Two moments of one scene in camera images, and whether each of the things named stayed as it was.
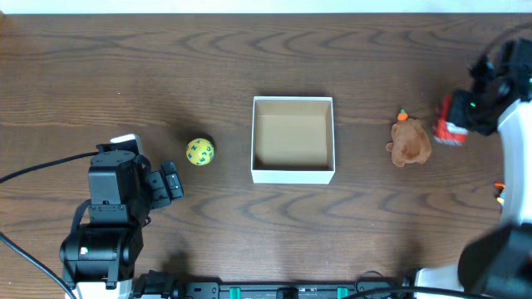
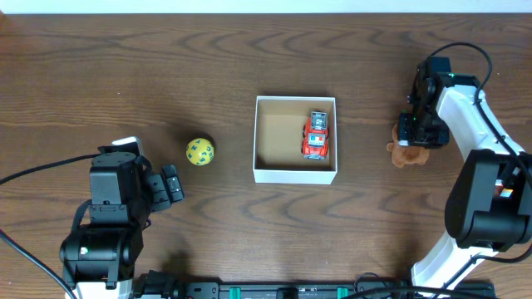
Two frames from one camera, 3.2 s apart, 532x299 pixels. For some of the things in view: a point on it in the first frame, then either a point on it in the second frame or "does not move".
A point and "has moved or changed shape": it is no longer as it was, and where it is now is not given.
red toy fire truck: (446, 133) has moved or changed shape
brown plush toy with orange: (409, 142) does not move
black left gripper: (165, 185) does not move
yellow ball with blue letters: (199, 151) does not move
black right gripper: (456, 113) to (406, 137)
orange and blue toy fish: (499, 193) does not move
